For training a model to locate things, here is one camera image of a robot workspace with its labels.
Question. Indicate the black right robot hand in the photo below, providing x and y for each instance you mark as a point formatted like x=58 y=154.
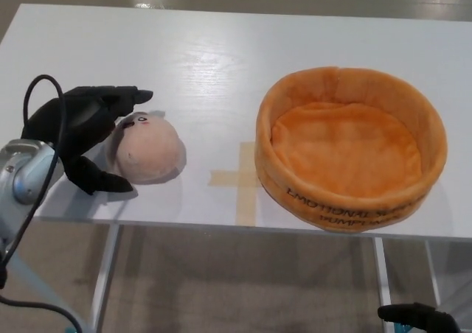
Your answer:
x=420 y=318

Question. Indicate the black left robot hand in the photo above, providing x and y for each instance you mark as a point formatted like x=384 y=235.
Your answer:
x=73 y=115

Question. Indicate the pink round plush toy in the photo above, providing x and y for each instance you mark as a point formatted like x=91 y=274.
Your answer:
x=155 y=152

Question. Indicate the orange plush round plate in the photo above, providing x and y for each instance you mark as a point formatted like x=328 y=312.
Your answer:
x=343 y=156

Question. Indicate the white table leg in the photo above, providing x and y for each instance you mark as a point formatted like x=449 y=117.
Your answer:
x=382 y=274
x=105 y=274
x=434 y=274

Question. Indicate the beige masking tape cross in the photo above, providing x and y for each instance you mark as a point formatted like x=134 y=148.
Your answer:
x=245 y=180

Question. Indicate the light blue metal frame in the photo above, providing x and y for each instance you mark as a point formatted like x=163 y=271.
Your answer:
x=40 y=289

